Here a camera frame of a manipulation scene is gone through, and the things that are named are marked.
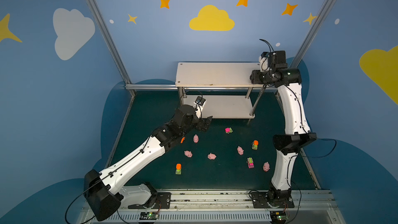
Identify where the pink pig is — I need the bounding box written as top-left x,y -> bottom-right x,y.
184,150 -> 193,158
207,153 -> 217,160
193,134 -> 199,143
237,146 -> 244,156
263,162 -> 270,172

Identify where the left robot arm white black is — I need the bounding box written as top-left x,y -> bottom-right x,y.
83,102 -> 212,222

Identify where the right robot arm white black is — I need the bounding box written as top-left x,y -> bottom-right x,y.
250,65 -> 317,208

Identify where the white two-tier shelf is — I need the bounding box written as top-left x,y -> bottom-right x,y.
175,62 -> 262,119

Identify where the pink green toy car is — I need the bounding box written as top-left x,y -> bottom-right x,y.
225,128 -> 233,134

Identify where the orange green toy truck left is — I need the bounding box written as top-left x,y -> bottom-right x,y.
175,163 -> 182,175

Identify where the orange green toy truck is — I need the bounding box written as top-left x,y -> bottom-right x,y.
175,163 -> 182,175
251,140 -> 259,150

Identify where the orange green toy truck right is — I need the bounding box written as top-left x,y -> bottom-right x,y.
251,140 -> 259,150

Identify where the pink green toy truck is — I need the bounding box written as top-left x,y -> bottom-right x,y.
247,157 -> 255,169

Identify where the left controller board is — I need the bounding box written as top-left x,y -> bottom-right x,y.
139,212 -> 159,221

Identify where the controller board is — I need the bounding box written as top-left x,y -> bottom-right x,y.
139,212 -> 159,221
269,212 -> 288,224

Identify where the right controller board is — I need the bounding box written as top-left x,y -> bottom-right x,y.
269,212 -> 288,224

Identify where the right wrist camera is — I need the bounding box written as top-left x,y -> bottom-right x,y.
259,50 -> 286,70

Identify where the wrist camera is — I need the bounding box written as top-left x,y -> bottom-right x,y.
193,96 -> 206,113
259,50 -> 286,70

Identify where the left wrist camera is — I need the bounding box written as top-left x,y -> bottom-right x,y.
193,96 -> 206,113

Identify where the rear aluminium frame bar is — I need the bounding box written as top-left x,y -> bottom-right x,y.
125,84 -> 262,91

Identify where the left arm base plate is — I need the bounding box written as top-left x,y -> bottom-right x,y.
127,192 -> 171,209

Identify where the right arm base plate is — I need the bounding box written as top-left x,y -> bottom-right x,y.
248,190 -> 295,208

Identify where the right aluminium frame post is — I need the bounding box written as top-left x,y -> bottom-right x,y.
289,0 -> 337,68

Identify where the aluminium frame post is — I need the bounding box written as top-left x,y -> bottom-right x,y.
289,0 -> 337,68
85,0 -> 136,98

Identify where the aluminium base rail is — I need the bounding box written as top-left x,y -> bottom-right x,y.
74,189 -> 346,224

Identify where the left aluminium frame post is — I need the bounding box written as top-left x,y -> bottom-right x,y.
85,0 -> 136,98

